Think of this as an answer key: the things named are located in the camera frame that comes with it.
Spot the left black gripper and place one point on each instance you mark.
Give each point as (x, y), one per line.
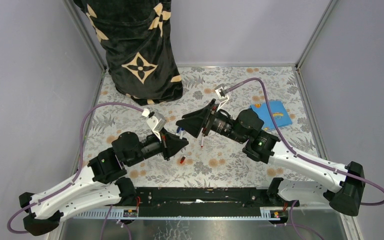
(170, 143)

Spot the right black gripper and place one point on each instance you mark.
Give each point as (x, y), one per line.
(204, 118)

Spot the white pen red tip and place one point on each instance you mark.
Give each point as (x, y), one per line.
(202, 141)

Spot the white pen black tip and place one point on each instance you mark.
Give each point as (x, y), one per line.
(181, 133)

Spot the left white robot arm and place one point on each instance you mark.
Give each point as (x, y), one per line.
(101, 182)

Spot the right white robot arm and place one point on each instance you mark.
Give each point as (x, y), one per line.
(336, 184)

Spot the red pen cap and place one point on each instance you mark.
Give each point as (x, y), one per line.
(182, 160)

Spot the floral table mat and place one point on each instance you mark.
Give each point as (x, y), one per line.
(221, 162)

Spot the blue folded cloth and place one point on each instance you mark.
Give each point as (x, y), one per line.
(278, 112)

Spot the black gold patterned robe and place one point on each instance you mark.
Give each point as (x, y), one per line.
(136, 37)

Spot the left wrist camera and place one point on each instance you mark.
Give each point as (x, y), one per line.
(155, 122)

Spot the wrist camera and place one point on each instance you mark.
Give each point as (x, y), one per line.
(222, 95)
(155, 122)

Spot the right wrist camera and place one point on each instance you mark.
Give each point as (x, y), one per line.
(222, 95)

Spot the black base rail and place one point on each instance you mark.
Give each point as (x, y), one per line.
(174, 196)

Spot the slotted cable duct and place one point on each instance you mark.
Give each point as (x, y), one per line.
(199, 212)

